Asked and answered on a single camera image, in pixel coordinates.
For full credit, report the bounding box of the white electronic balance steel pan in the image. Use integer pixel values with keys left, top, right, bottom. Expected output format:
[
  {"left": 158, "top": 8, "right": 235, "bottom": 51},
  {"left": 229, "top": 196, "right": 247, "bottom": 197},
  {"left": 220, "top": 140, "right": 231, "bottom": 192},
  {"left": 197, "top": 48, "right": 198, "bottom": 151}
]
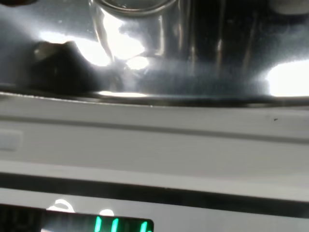
[{"left": 0, "top": 0, "right": 309, "bottom": 232}]

